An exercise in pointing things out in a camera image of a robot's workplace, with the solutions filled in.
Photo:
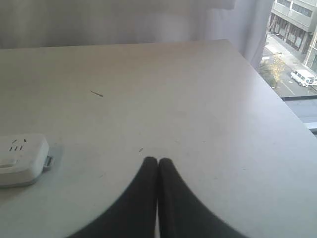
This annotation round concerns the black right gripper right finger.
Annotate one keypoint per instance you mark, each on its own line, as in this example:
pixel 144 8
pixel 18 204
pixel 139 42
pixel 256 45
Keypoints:
pixel 181 214

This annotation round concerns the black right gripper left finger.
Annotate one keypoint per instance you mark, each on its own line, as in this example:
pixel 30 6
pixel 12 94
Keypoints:
pixel 133 214

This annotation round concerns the white five-outlet power strip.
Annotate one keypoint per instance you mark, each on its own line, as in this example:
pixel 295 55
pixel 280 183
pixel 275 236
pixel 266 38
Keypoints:
pixel 23 158

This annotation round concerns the white van outside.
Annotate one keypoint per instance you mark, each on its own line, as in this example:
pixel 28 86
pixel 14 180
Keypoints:
pixel 304 78

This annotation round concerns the white sheer curtain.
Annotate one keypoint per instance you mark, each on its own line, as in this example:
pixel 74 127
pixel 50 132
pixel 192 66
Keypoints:
pixel 43 23

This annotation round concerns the grey building outside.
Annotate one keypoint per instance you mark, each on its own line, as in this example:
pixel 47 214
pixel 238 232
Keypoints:
pixel 295 22

